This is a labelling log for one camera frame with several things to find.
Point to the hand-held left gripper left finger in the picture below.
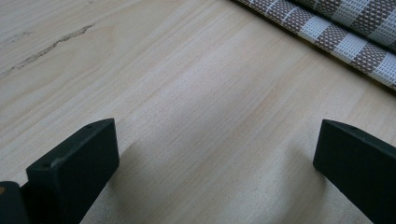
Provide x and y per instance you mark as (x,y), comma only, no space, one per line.
(74,165)

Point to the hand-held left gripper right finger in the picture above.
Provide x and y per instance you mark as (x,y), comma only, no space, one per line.
(358,165)

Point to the brown white striped woven placemat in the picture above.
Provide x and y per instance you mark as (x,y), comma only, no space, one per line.
(342,43)

